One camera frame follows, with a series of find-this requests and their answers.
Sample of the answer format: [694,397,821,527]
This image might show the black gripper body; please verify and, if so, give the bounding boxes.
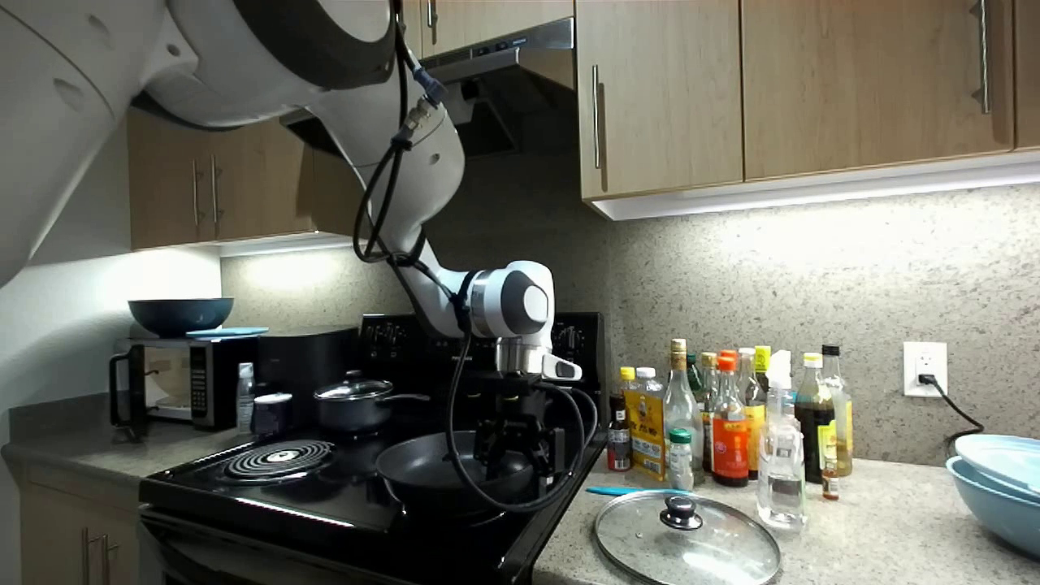
[473,374,575,455]

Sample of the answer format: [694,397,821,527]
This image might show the black frying pan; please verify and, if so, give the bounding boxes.
[371,425,546,514]

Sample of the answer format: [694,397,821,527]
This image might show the small black-capped bottle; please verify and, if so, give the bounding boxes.
[605,400,637,473]

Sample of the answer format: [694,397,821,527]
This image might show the teal kitchen knife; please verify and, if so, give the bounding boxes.
[582,480,681,501]

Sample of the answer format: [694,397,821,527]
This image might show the yellow-capped bottle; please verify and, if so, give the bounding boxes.
[614,363,639,413]

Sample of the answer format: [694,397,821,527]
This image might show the green-capped white bottle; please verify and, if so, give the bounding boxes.
[662,425,699,493]

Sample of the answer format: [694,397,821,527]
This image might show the large glass pot lid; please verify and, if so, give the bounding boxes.
[593,487,787,585]

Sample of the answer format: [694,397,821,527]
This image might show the tall clear oil bottle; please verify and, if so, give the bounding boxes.
[659,335,703,458]

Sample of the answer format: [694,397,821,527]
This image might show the grey saucepan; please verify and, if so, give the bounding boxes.
[311,388,431,440]

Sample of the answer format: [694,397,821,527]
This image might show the small glass saucepan lid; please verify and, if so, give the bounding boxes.
[311,367,401,406]

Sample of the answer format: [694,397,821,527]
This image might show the green-labelled bottle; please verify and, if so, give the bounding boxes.
[694,348,721,473]

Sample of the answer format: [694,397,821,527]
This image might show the black electric stove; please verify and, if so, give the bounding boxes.
[136,308,611,585]

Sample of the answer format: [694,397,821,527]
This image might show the orange sauce bottle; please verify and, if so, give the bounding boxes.
[710,348,759,491]

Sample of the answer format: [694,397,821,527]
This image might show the clear spray bottle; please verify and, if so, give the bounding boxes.
[755,348,813,532]

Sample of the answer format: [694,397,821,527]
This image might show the lime-capped bottle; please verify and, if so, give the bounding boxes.
[746,340,778,480]

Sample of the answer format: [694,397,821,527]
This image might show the black coil stove burner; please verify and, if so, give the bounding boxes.
[222,434,337,487]

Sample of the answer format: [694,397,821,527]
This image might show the dark soy sauce bottle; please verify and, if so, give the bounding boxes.
[793,348,838,487]

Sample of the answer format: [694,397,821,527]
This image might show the teal flat plate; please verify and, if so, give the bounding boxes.
[181,321,269,340]

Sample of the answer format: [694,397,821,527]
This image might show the black-capped yellow oil bottle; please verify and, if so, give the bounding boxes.
[819,340,857,480]

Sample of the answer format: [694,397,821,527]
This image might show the black microwave oven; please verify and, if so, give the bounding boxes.
[109,335,260,434]

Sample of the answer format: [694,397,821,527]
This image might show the dark blue bowl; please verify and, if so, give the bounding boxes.
[126,297,237,340]

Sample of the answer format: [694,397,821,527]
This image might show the under-cabinet light strip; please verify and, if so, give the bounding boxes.
[590,146,1040,225]

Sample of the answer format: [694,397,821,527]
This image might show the wooden base cabinet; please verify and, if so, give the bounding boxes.
[14,473,167,585]

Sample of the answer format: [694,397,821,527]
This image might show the light blue bowl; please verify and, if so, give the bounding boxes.
[954,431,1040,501]
[944,452,1040,561]

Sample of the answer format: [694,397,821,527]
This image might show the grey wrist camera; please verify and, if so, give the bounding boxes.
[526,350,584,388]

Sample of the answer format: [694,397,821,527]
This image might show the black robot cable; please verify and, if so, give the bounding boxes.
[352,0,601,520]

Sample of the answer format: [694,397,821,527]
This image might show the black power cord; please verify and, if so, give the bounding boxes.
[916,369,987,440]

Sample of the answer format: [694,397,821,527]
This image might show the short wooden wall cabinet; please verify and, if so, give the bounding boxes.
[401,0,575,63]

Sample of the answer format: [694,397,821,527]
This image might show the white wall outlet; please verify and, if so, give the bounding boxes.
[899,339,954,400]

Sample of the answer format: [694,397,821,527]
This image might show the wide wooden wall cabinet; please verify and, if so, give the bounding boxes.
[571,0,1040,205]

